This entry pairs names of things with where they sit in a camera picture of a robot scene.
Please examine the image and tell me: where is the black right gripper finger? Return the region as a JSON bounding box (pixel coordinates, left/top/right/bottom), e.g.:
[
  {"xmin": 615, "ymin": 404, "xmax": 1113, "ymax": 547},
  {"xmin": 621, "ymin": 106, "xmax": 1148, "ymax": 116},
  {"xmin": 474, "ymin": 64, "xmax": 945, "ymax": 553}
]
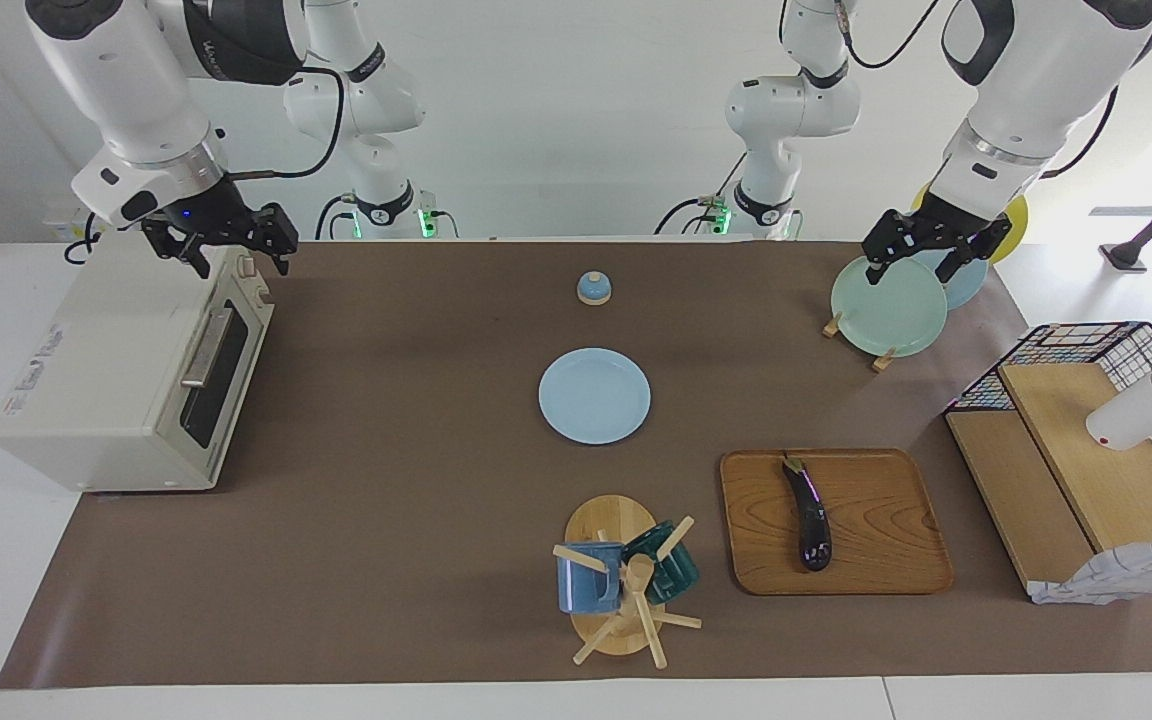
[
  {"xmin": 168, "ymin": 238, "xmax": 212, "ymax": 280},
  {"xmin": 258, "ymin": 203, "xmax": 299, "ymax": 276}
]

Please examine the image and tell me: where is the metal base plate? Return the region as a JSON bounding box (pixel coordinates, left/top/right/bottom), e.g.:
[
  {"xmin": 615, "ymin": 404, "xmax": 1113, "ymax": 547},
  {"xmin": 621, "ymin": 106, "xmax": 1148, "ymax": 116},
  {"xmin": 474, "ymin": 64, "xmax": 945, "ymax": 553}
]
[{"xmin": 176, "ymin": 262, "xmax": 275, "ymax": 461}]

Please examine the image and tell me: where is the dark purple eggplant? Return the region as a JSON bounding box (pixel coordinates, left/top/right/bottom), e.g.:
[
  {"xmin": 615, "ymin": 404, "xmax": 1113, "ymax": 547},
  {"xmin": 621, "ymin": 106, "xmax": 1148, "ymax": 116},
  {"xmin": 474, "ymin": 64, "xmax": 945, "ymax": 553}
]
[{"xmin": 782, "ymin": 455, "xmax": 834, "ymax": 573}]

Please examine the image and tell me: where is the light blue plate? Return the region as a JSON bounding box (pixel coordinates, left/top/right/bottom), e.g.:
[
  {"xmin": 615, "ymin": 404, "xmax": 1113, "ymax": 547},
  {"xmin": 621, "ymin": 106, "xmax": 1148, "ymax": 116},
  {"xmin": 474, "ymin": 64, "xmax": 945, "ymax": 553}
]
[
  {"xmin": 911, "ymin": 245, "xmax": 990, "ymax": 311},
  {"xmin": 538, "ymin": 347, "xmax": 653, "ymax": 446}
]

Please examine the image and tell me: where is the cream toaster oven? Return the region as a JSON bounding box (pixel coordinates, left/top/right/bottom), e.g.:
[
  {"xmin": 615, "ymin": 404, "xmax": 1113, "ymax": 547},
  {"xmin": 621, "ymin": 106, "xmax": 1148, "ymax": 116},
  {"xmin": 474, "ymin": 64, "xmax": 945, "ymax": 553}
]
[{"xmin": 0, "ymin": 235, "xmax": 275, "ymax": 493}]

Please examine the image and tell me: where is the pale green plate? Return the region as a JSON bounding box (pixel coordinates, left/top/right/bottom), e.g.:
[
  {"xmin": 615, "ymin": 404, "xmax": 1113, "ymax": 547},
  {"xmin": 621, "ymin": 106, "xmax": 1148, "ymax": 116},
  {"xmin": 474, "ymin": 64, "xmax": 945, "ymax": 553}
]
[{"xmin": 830, "ymin": 252, "xmax": 949, "ymax": 358}]

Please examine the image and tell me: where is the wooden plate rack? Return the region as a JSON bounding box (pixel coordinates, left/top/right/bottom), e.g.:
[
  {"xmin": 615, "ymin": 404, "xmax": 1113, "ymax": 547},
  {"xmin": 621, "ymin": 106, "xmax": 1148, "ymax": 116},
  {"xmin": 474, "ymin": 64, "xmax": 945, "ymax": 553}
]
[{"xmin": 822, "ymin": 312, "xmax": 897, "ymax": 373}]

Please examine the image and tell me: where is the yellow plate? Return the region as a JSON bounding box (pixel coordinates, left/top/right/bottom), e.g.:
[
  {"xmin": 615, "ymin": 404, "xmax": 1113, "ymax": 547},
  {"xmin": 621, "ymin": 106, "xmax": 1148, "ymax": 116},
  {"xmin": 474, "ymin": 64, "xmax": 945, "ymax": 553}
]
[{"xmin": 911, "ymin": 180, "xmax": 1029, "ymax": 266}]

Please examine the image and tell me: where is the brown table mat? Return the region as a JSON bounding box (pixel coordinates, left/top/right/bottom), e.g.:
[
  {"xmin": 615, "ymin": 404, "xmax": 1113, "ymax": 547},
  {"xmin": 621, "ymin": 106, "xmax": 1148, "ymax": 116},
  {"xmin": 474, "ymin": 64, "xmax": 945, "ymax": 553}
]
[{"xmin": 0, "ymin": 238, "xmax": 1152, "ymax": 691}]

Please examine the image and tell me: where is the white cup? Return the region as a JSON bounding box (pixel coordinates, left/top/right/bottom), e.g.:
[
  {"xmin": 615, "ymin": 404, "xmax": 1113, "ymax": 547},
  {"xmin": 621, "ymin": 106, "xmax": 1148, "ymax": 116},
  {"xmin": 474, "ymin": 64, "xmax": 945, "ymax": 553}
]
[{"xmin": 1085, "ymin": 340, "xmax": 1152, "ymax": 451}]

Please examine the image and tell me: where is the wooden step shelf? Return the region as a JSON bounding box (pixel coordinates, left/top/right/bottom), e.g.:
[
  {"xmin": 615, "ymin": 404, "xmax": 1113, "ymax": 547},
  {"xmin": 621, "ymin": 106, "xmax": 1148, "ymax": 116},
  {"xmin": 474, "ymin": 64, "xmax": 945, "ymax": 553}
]
[{"xmin": 944, "ymin": 362, "xmax": 1152, "ymax": 601}]

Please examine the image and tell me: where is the wooden serving tray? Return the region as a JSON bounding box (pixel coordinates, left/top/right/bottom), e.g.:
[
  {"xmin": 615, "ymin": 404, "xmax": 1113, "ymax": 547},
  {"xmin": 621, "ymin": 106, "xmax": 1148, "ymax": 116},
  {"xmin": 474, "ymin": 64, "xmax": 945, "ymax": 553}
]
[{"xmin": 719, "ymin": 448, "xmax": 956, "ymax": 597}]

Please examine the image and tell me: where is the dark green ceramic mug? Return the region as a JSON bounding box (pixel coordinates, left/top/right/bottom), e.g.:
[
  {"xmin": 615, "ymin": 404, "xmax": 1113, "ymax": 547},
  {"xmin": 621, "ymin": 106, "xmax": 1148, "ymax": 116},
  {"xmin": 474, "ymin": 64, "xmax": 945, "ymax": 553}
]
[{"xmin": 622, "ymin": 520, "xmax": 701, "ymax": 604}]

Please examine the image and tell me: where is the wooden mug tree stand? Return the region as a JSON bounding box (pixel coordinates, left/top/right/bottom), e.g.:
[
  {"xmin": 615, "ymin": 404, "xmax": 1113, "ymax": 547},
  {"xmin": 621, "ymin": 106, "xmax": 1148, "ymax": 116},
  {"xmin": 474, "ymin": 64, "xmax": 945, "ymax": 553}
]
[{"xmin": 551, "ymin": 494, "xmax": 704, "ymax": 669}]

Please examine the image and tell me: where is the blue ceramic mug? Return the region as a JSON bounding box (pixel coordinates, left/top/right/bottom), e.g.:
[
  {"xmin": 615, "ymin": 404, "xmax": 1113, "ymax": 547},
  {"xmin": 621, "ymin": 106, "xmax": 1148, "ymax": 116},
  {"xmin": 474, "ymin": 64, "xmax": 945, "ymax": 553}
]
[{"xmin": 556, "ymin": 541, "xmax": 627, "ymax": 615}]

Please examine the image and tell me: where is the black power cable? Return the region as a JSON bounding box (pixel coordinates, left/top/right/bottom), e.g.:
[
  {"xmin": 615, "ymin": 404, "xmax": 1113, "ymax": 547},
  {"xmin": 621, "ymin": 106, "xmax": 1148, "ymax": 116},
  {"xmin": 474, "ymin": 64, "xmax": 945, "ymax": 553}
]
[{"xmin": 64, "ymin": 215, "xmax": 102, "ymax": 266}]

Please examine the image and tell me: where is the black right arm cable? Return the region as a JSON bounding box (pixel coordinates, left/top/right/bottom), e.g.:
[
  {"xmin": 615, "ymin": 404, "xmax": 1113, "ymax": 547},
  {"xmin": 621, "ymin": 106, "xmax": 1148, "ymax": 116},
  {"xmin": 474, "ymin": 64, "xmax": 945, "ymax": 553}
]
[{"xmin": 226, "ymin": 65, "xmax": 347, "ymax": 183}]

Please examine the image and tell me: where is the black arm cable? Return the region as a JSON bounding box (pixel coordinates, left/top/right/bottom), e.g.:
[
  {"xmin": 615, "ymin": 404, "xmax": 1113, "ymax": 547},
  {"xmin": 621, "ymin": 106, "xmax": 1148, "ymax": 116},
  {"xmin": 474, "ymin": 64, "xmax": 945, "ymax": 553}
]
[
  {"xmin": 836, "ymin": 0, "xmax": 1122, "ymax": 183},
  {"xmin": 226, "ymin": 65, "xmax": 347, "ymax": 183}
]

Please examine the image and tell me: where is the black wire basket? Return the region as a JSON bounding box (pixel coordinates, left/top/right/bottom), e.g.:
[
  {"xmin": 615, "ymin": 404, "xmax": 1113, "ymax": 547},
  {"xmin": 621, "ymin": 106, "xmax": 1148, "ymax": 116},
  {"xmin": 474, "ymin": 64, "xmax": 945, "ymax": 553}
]
[{"xmin": 944, "ymin": 321, "xmax": 1152, "ymax": 531}]

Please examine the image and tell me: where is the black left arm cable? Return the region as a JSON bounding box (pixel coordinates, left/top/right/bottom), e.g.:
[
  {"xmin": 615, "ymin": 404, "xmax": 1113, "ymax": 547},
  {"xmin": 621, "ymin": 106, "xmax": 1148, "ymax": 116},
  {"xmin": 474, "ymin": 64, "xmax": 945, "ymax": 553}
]
[{"xmin": 836, "ymin": 0, "xmax": 1122, "ymax": 183}]

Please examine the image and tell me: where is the wooden wire shelf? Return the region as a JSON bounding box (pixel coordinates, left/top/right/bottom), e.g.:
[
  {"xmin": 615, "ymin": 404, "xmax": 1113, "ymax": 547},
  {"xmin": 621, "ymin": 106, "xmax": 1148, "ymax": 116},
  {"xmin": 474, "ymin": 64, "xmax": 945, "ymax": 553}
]
[{"xmin": 1028, "ymin": 537, "xmax": 1152, "ymax": 606}]

